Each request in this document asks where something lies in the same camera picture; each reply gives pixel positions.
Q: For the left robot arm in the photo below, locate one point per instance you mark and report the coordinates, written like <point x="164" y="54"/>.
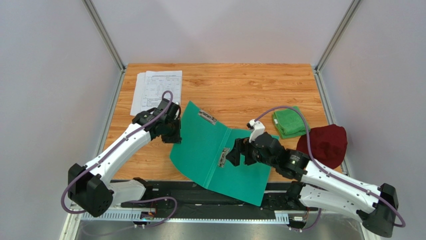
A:
<point x="90" y="186"/>

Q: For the dark red hat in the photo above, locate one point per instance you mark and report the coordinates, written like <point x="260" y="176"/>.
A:
<point x="329" y="144"/>

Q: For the aluminium frame post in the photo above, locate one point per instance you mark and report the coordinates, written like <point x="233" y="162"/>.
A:
<point x="340" y="30"/>
<point x="103" y="32"/>

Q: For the printed paper sheet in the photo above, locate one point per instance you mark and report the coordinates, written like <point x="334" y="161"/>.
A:
<point x="152" y="85"/>

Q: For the green folded cloth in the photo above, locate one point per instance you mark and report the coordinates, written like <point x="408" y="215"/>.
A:
<point x="288" y="123"/>

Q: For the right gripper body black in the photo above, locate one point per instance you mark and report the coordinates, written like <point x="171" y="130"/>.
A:
<point x="243" y="151"/>

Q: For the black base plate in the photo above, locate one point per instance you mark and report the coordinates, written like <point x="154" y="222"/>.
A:
<point x="196" y="202"/>

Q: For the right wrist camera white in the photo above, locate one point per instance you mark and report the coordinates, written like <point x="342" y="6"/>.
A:
<point x="257" y="128"/>

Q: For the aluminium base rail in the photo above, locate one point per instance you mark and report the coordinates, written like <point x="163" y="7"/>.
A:
<point x="139" y="215"/>

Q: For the green file folder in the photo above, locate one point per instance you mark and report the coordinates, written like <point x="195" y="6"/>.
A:
<point x="198" y="154"/>

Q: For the metal folder clip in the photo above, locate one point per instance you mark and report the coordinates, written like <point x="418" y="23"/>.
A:
<point x="222" y="158"/>

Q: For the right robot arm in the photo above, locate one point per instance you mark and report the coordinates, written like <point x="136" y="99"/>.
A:
<point x="318" y="186"/>

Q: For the left aluminium frame post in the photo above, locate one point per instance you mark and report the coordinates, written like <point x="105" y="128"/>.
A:
<point x="103" y="32"/>

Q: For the lower white paper sheet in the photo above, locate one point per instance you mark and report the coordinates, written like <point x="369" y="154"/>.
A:
<point x="138" y="96"/>

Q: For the metal folder clamp bar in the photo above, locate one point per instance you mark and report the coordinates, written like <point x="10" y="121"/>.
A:
<point x="206" y="116"/>

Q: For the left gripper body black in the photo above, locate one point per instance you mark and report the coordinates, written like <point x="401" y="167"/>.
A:
<point x="172" y="133"/>

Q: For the right aluminium frame post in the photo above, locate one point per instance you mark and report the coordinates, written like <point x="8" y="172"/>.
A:
<point x="340" y="30"/>

